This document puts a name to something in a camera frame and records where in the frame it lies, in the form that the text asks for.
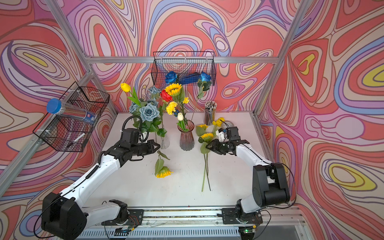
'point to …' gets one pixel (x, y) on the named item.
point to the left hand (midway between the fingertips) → (161, 146)
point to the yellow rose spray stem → (217, 123)
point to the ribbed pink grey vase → (186, 139)
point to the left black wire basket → (61, 133)
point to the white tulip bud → (180, 118)
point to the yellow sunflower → (160, 171)
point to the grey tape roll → (229, 123)
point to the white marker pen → (75, 140)
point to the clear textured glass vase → (165, 142)
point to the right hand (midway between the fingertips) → (208, 151)
